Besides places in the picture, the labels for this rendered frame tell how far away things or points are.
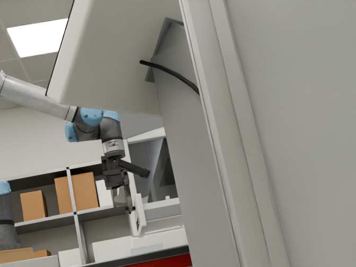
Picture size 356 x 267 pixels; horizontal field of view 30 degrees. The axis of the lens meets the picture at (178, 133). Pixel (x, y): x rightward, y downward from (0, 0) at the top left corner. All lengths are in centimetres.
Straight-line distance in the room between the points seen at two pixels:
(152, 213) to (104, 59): 102
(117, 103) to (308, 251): 72
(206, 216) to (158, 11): 40
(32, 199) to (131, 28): 499
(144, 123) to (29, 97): 112
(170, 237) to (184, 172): 189
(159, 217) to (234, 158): 155
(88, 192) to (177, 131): 489
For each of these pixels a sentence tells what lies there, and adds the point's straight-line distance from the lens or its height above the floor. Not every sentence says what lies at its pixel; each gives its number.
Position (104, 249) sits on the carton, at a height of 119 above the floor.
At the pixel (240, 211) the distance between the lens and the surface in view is 60.
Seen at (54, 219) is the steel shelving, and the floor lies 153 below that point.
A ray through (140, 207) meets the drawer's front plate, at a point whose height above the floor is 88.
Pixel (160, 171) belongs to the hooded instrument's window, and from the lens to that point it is 316.
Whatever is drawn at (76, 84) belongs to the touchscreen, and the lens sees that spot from 119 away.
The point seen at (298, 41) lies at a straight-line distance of 68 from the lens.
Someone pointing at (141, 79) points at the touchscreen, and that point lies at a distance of 130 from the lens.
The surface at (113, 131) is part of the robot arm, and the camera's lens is 231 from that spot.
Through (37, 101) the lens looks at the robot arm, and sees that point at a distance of 217.
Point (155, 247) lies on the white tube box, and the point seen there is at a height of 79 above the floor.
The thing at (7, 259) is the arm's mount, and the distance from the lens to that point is 193.
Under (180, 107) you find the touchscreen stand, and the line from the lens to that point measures 122.
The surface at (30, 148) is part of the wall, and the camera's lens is 672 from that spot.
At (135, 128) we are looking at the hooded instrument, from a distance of 318.
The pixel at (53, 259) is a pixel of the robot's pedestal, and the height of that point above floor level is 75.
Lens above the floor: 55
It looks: 15 degrees up
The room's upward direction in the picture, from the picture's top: 12 degrees counter-clockwise
